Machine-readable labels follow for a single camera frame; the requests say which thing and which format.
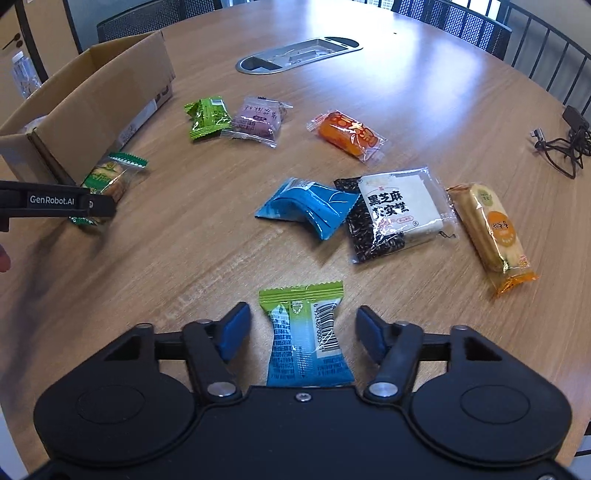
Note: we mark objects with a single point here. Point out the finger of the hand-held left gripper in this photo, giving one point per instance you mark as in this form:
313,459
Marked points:
101,206

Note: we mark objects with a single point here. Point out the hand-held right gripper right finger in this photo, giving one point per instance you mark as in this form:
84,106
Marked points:
371,334

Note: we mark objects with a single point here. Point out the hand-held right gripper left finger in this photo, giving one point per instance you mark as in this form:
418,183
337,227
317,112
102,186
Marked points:
235,332

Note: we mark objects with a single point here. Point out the clear green-trimmed biscuit packet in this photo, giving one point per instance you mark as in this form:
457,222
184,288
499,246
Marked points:
111,177

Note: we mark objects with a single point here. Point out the blue and green snack packet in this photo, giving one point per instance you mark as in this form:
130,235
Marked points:
304,341

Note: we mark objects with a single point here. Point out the cardboard box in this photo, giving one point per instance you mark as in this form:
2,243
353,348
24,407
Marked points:
92,92

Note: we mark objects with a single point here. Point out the black and white snack packet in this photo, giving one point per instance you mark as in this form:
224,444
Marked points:
392,212

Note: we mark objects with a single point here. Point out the lime green snack packet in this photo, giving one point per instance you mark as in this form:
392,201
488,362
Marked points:
207,117

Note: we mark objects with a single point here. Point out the yellow biscuit packet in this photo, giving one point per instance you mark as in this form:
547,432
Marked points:
491,230

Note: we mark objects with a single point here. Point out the purple snack packet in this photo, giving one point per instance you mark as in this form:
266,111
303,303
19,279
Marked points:
256,122

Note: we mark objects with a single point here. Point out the orange snack packet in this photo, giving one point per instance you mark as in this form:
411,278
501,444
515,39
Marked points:
346,134

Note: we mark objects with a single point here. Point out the person's left hand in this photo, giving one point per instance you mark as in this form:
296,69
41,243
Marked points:
4,259

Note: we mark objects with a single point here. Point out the clear plastic water bottle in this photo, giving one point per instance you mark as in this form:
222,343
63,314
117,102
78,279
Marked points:
23,76

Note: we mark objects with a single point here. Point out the black mesh office chair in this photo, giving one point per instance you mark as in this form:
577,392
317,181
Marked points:
461,25
138,21

